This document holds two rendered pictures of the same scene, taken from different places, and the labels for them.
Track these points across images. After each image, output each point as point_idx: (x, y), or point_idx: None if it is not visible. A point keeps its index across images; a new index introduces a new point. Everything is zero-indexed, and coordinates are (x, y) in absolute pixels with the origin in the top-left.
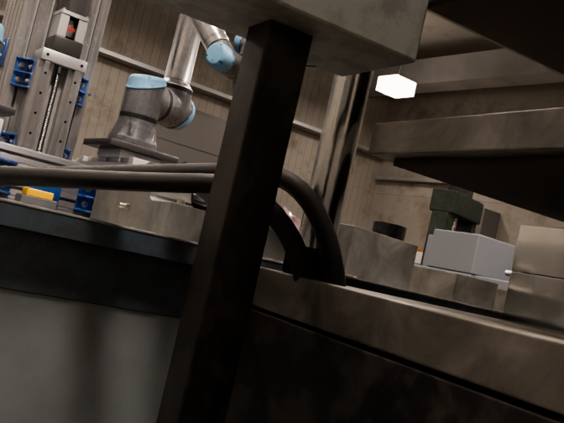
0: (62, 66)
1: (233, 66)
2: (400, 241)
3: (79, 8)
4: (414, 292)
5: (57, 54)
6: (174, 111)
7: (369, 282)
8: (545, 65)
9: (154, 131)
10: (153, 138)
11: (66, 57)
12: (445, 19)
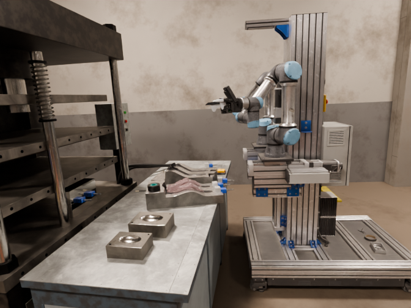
0: None
1: (238, 120)
2: (146, 189)
3: (274, 105)
4: (123, 197)
5: (273, 123)
6: (276, 137)
7: (130, 191)
8: (89, 139)
9: (270, 148)
10: (270, 151)
11: (274, 124)
12: (108, 133)
